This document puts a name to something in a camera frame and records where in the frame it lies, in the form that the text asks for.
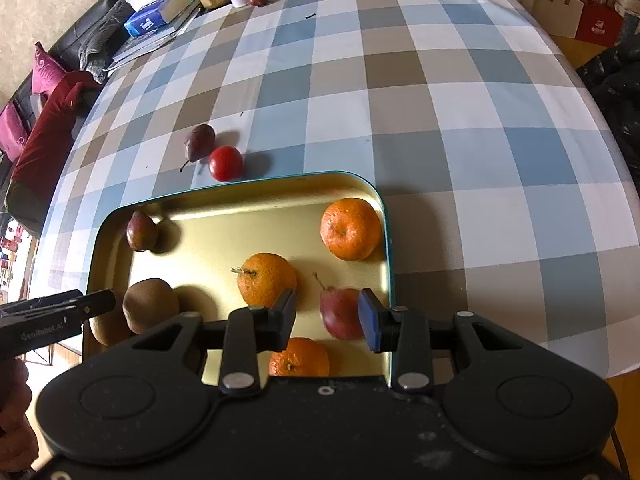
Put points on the dark brown pear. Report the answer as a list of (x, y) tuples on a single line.
[(141, 230)]

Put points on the dark red velvet cushion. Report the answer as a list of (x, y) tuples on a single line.
[(45, 140)]

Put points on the red tomato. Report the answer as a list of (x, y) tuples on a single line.
[(225, 162)]

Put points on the colourful small items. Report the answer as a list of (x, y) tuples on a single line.
[(10, 260)]

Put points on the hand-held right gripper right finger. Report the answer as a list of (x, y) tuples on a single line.
[(370, 322)]

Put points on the checkered tablecloth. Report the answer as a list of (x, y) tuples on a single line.
[(475, 135)]

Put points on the gold metal tray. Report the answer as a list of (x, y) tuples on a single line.
[(225, 220)]

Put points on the stack of books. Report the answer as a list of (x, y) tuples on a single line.
[(140, 47)]

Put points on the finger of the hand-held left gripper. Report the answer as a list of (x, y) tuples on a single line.
[(95, 302)]

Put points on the red paper bag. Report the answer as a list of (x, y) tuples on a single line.
[(597, 22)]

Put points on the black jacket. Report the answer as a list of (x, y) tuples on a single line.
[(617, 105)]

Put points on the blue tissue pack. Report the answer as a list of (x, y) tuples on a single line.
[(142, 25)]

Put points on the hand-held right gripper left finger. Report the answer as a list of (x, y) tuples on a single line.
[(285, 317)]

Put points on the brown kiwi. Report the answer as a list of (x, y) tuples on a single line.
[(107, 332), (150, 305)]

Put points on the thick book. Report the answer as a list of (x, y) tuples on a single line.
[(177, 6)]

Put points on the deep orange mandarin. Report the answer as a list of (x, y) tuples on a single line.
[(350, 230)]

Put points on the black leather sofa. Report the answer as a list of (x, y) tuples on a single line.
[(85, 35)]

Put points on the dark purple pear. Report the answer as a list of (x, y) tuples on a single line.
[(200, 139)]

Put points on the mandarin with stem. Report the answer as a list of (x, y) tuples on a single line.
[(265, 280)]

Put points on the pale paper bag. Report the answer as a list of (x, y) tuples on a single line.
[(630, 2)]

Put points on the purple embroidered cushion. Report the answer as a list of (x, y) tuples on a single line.
[(47, 70)]

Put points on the red apple with stem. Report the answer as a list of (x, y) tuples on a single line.
[(340, 316)]

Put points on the person's left hand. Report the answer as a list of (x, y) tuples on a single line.
[(15, 410)]

